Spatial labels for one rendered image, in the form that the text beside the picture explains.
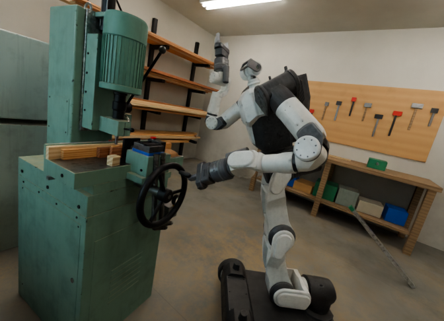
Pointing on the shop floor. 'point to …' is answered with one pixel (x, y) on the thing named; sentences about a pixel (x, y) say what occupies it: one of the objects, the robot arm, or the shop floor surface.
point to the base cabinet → (82, 258)
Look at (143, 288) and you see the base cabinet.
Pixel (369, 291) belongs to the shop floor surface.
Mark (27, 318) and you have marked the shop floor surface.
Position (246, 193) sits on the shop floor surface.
